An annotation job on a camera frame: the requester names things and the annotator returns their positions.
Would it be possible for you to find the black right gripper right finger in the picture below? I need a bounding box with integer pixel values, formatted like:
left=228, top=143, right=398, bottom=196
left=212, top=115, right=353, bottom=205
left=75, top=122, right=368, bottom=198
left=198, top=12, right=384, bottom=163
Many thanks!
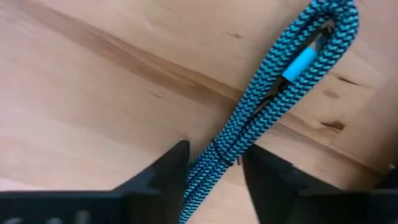
left=241, top=144, right=398, bottom=224

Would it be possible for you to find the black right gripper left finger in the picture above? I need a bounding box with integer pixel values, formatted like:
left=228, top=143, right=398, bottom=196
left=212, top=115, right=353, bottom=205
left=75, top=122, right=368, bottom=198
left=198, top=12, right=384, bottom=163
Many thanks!
left=0, top=140, right=190, bottom=224

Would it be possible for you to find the teal braided USB-C cable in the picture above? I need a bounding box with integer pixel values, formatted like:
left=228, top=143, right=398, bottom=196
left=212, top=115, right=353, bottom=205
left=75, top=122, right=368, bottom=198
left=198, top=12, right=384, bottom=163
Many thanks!
left=177, top=0, right=360, bottom=224

